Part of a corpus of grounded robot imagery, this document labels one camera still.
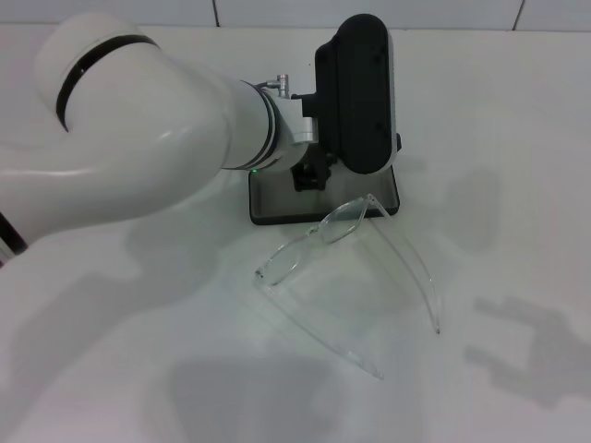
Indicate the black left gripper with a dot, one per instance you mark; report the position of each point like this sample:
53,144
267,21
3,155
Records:
314,173

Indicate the black glasses case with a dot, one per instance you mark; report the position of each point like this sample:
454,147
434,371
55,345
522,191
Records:
360,189

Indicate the clear transparent glasses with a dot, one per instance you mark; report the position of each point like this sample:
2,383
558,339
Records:
318,231

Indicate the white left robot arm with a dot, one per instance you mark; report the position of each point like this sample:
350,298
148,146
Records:
129,138

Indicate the silver left camera mount bracket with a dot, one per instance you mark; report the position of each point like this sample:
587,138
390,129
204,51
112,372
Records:
297,122

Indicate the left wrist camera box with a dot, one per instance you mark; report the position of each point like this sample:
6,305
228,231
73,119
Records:
362,92

